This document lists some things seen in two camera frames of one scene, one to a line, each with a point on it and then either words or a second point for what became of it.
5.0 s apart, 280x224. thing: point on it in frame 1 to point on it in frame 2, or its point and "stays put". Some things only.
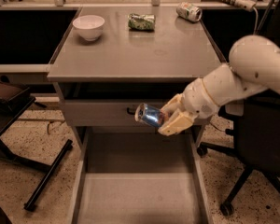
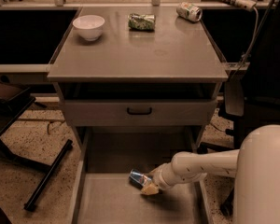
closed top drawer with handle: [105, 112] stays put
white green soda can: [189, 12] stays put
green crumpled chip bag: [144, 21] stays put
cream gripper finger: [180, 121] to [150, 189]
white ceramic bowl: [89, 26] stays put
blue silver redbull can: [148, 114] to [136, 178]
